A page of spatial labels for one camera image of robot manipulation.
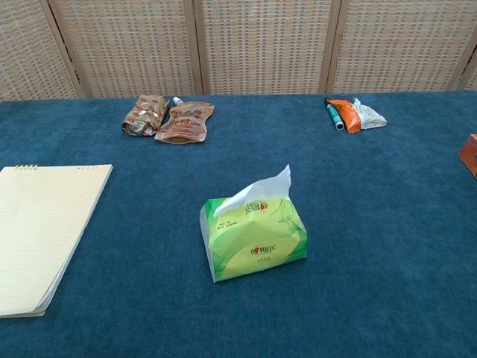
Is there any blue table cloth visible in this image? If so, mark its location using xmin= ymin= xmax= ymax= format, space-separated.
xmin=0 ymin=88 xmax=477 ymax=358

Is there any orange box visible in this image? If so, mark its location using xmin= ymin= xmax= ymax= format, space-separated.
xmin=458 ymin=134 xmax=477 ymax=176

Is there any cream spiral notepad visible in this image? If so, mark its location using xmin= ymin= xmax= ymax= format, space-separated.
xmin=0 ymin=163 xmax=114 ymax=318

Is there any woven folding screen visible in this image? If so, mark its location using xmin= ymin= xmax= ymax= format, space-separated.
xmin=0 ymin=0 xmax=477 ymax=103

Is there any dark green marker pen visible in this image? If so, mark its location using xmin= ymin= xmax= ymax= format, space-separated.
xmin=326 ymin=104 xmax=344 ymax=131

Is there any orange snack packet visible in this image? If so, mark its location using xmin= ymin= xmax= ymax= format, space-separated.
xmin=323 ymin=98 xmax=363 ymax=134

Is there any white crumpled wrapper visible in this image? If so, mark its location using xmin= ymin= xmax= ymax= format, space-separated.
xmin=352 ymin=97 xmax=388 ymax=131

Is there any gold crumpled snack wrapper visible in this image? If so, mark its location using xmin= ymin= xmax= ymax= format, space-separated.
xmin=119 ymin=94 xmax=171 ymax=138

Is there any green tissue pack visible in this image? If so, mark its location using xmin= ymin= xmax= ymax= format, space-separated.
xmin=198 ymin=196 xmax=308 ymax=286

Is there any brown spouted drink pouch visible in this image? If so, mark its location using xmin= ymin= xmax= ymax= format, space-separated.
xmin=154 ymin=96 xmax=215 ymax=144

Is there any white tissue sheet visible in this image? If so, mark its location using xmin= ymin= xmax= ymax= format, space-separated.
xmin=212 ymin=163 xmax=292 ymax=217

